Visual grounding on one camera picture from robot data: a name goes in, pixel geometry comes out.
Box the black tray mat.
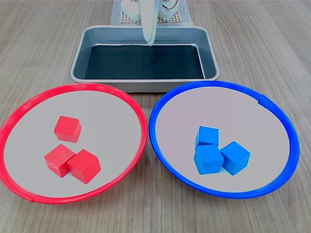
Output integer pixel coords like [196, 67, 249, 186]
[84, 44, 206, 80]

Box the red white black cable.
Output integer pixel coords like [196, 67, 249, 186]
[160, 0, 180, 11]

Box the red cube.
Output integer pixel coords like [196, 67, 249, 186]
[53, 116, 82, 143]
[44, 144, 76, 178]
[67, 149, 102, 184]

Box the red-rimmed white plate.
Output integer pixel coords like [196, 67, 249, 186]
[0, 83, 149, 205]

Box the steel tray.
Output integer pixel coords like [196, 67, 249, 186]
[70, 25, 221, 93]

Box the blue-rimmed white plate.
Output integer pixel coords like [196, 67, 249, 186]
[149, 81, 301, 200]

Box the blue cube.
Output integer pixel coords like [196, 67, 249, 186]
[193, 144, 225, 175]
[220, 141, 251, 176]
[195, 125, 220, 150]

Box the pale perforated base plate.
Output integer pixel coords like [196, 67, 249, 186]
[121, 10, 183, 24]

